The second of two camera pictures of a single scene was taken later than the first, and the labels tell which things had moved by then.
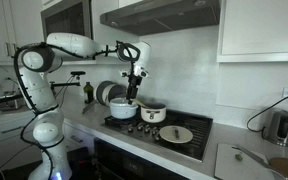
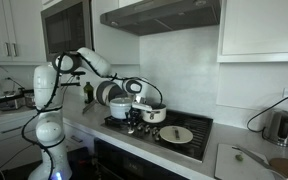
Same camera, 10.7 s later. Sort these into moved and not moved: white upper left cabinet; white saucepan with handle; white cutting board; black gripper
Moved: black gripper
Not moved: white upper left cabinet; white saucepan with handle; white cutting board
